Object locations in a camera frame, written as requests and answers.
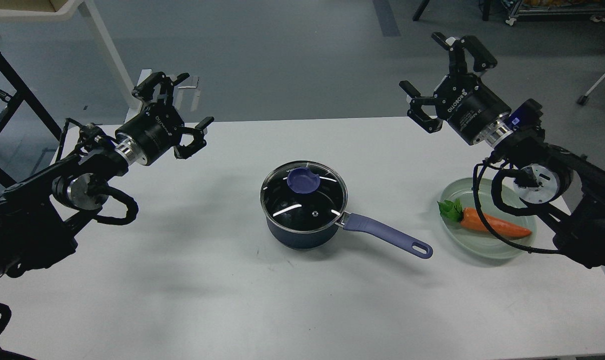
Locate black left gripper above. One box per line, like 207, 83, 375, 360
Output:
115, 71, 215, 166

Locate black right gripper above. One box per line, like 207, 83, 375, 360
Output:
399, 32, 512, 145

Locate glass lid with blue knob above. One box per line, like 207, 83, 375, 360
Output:
259, 161, 348, 234

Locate blue saucepan with handle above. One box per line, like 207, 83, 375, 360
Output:
260, 160, 434, 260

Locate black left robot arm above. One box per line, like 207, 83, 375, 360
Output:
0, 71, 214, 278

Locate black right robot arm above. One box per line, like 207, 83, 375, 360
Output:
400, 32, 605, 269

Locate black stand legs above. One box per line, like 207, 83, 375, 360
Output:
410, 0, 496, 22

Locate orange toy carrot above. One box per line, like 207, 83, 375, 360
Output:
437, 199, 533, 239

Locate white stand leg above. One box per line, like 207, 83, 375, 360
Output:
576, 71, 605, 106

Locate wheeled metal cart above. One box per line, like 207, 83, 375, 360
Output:
499, 0, 605, 27

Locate black metal rack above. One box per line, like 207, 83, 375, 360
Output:
0, 51, 63, 187

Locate white table leg frame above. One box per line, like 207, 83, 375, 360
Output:
0, 0, 143, 122

